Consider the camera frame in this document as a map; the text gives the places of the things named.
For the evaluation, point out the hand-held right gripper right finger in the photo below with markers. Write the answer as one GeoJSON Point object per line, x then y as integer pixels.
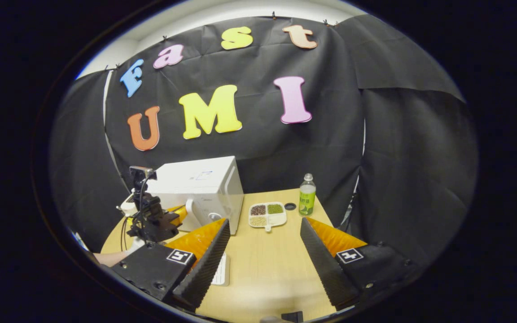
{"type": "Point", "coordinates": [326, 273]}

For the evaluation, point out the white microwave oven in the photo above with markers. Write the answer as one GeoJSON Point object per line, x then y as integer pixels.
{"type": "Point", "coordinates": [204, 179]}

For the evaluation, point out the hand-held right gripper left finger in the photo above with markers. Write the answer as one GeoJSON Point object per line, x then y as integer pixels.
{"type": "Point", "coordinates": [204, 273]}

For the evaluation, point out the small black bottle cap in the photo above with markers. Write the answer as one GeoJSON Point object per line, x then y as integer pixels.
{"type": "Point", "coordinates": [290, 206]}

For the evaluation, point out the small white rectangular tray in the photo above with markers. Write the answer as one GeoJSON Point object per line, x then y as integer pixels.
{"type": "Point", "coordinates": [221, 271]}

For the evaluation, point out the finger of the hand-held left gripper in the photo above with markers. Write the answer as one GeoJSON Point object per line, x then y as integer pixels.
{"type": "Point", "coordinates": [178, 214]}

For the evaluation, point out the white divided dish of beans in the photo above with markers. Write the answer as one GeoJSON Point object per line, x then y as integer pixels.
{"type": "Point", "coordinates": [278, 219]}

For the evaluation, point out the black backdrop cloth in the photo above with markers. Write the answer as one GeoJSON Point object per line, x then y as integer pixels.
{"type": "Point", "coordinates": [397, 179]}

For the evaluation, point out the green label drink bottle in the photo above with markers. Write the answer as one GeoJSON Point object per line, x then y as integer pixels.
{"type": "Point", "coordinates": [307, 199]}

